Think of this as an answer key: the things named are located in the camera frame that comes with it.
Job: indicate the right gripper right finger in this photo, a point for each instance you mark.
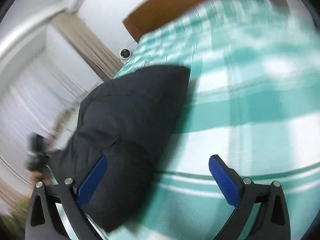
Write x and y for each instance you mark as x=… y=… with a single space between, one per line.
x=272 y=220

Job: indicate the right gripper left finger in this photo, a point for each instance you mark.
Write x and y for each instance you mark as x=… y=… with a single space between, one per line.
x=43 y=219

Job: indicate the black puffer jacket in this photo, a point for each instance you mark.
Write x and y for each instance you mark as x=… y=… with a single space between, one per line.
x=129 y=120

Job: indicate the white low drawer cabinet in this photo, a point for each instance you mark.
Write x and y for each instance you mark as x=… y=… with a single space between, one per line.
x=61 y=121

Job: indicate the white sheer curtain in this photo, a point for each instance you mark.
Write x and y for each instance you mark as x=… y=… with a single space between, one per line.
x=32 y=104

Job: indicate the beige curtain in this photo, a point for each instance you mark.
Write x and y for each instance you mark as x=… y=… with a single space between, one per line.
x=102 y=60

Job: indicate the green white plaid bedspread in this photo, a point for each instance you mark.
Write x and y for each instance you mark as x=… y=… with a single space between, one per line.
x=253 y=100

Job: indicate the small white round fan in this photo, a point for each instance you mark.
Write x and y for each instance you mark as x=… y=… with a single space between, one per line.
x=125 y=54

